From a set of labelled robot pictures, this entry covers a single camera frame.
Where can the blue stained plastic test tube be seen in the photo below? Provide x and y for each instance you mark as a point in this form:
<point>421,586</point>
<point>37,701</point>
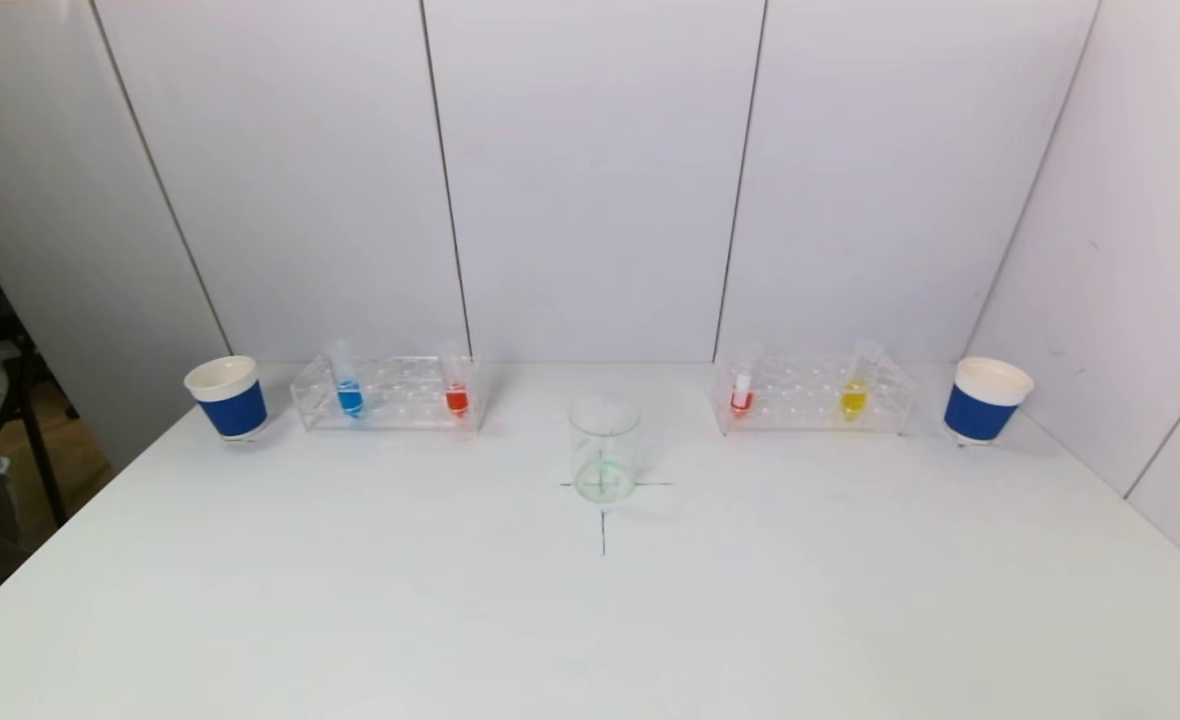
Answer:
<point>349,398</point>

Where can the clear glass beaker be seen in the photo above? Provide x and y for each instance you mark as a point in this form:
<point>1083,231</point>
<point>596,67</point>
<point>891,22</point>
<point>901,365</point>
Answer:
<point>604,450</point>

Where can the red pigment test tube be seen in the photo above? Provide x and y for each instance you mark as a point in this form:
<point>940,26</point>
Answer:
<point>457,400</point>

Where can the red pigment tube white label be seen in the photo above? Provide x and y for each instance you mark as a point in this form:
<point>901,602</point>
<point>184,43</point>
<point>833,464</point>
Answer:
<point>742,400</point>

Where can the clear acrylic test tube rack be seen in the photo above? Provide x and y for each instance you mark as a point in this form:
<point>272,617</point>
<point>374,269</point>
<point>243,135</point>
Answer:
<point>400,395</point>
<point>800,395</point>

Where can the yellow pigment test tube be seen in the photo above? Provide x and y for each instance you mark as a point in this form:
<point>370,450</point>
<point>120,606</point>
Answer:
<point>853,398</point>

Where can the blue sleeved white paper cup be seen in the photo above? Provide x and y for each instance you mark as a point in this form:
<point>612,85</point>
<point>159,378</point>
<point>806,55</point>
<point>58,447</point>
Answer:
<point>233,410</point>
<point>980,412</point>

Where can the black chair legs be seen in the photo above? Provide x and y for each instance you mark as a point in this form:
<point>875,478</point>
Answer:
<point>42,455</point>

